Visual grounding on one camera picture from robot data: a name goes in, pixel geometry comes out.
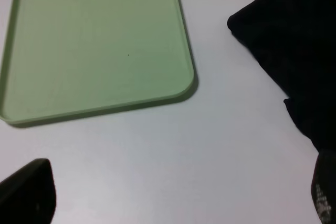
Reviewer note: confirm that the light green plastic tray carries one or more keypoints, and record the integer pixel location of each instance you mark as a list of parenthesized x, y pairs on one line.
[(66, 59)]

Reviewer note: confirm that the black short sleeve shirt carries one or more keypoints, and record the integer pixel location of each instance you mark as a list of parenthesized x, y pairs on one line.
[(294, 42)]

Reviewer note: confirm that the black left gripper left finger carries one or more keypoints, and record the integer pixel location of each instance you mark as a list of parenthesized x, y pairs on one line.
[(29, 194)]

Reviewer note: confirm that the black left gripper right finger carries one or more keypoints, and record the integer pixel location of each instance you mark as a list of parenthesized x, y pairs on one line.
[(323, 186)]

